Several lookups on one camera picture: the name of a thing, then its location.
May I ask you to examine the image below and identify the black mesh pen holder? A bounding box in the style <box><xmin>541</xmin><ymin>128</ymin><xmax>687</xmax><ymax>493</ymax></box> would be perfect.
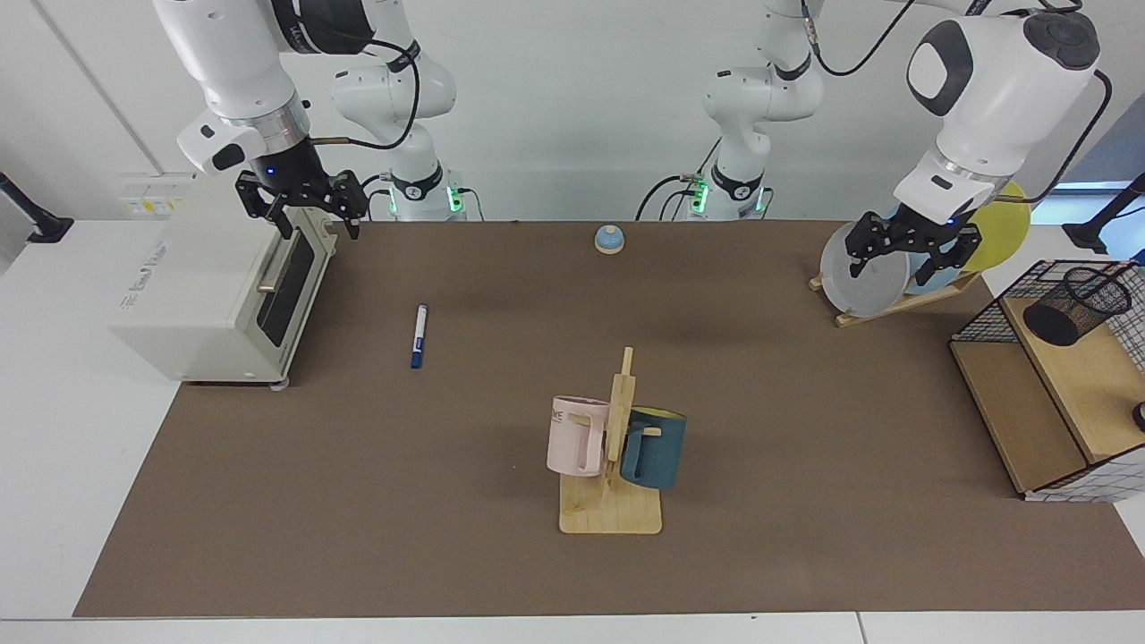
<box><xmin>1023</xmin><ymin>267</ymin><xmax>1133</xmax><ymax>348</ymax></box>

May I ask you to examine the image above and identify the wooden plate rack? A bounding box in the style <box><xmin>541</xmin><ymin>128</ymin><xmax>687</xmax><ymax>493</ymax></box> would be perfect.
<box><xmin>809</xmin><ymin>271</ymin><xmax>982</xmax><ymax>328</ymax></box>

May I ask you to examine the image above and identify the light blue plate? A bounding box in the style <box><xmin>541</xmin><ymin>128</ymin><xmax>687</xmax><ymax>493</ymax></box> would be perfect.
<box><xmin>881</xmin><ymin>204</ymin><xmax>965</xmax><ymax>297</ymax></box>

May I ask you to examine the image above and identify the pale toaster oven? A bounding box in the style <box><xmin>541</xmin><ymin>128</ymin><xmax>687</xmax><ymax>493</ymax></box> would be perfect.
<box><xmin>109</xmin><ymin>174</ymin><xmax>339</xmax><ymax>390</ymax></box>

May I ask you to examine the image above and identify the yellow plate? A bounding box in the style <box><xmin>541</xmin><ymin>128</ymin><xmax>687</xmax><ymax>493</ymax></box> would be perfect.
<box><xmin>960</xmin><ymin>182</ymin><xmax>1031</xmax><ymax>274</ymax></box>

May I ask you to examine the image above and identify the wooden cup stand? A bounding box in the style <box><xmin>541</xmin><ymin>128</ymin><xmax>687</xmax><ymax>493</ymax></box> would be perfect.
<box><xmin>559</xmin><ymin>347</ymin><xmax>664</xmax><ymax>536</ymax></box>

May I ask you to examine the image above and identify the wire basket with wooden floor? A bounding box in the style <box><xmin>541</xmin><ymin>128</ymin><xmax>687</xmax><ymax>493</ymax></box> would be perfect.
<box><xmin>949</xmin><ymin>259</ymin><xmax>1145</xmax><ymax>504</ymax></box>

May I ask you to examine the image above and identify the brown table cloth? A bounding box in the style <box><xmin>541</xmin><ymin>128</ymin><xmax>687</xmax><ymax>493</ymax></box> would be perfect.
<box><xmin>73</xmin><ymin>220</ymin><xmax>1145</xmax><ymax>618</ymax></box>

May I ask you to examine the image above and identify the pink cup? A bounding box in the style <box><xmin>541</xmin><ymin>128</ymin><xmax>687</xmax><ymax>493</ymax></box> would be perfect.
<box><xmin>547</xmin><ymin>395</ymin><xmax>612</xmax><ymax>478</ymax></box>

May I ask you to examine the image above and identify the grey plate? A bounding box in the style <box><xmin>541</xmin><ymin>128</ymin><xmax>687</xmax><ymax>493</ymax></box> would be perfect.
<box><xmin>820</xmin><ymin>221</ymin><xmax>911</xmax><ymax>318</ymax></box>

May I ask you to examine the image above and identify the teal cup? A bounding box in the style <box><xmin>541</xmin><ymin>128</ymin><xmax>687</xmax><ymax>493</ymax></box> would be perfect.
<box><xmin>619</xmin><ymin>407</ymin><xmax>688</xmax><ymax>490</ymax></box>

